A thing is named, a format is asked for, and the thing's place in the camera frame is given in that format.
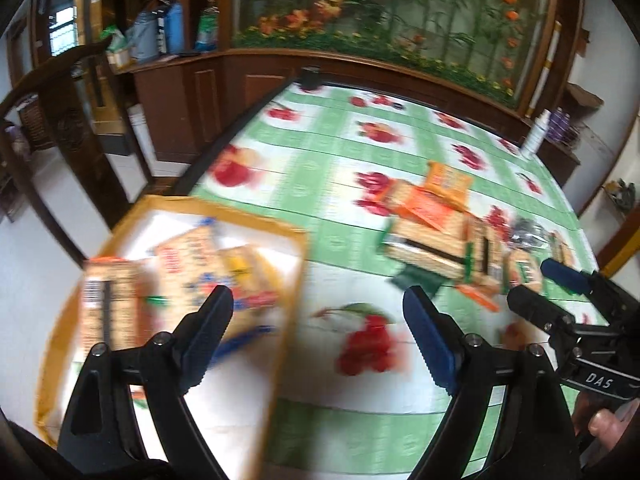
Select round green-label cracker pack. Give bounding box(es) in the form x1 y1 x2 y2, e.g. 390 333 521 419
504 249 542 292

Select orange-ended long cracker pack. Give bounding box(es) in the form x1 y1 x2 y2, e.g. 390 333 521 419
381 218 465 281

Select orange cracker pack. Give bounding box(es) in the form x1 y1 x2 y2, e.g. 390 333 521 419
380 180 465 237

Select clear bag dark snacks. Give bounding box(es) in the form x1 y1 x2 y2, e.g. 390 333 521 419
508 216 549 252

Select right hand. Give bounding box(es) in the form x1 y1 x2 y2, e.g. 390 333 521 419
572 391 639 452

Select green-ended cracker pack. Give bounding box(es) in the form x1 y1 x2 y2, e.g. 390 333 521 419
456 214 503 312

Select cracker pack in box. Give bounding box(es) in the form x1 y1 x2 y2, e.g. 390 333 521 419
79 257 144 353

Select orange yellow biscuit pack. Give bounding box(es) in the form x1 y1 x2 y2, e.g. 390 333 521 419
422 160 473 211

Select white spray bottle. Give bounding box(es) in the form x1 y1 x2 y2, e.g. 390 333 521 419
520 110 551 159

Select purple bottles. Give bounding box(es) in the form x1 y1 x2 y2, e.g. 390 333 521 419
547 107 570 143

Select yellow cardboard box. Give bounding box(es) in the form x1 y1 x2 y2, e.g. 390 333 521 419
34 194 310 480

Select colourful snack pack in box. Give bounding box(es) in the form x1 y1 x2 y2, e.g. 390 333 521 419
153 219 281 339

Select green fruit-print tablecloth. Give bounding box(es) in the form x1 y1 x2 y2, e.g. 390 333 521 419
192 84 597 479

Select black object on table edge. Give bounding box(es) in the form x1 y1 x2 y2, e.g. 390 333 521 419
298 66 322 92

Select wooden cabinet counter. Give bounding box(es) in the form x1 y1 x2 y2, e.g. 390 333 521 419
117 49 582 187

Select dark wooden chair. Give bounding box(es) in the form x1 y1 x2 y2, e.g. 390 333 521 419
0 39 151 269

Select blue jug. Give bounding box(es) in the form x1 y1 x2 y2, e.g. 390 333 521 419
164 2 184 54

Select floral landscape wall panel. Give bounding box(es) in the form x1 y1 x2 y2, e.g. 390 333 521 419
232 0 552 107

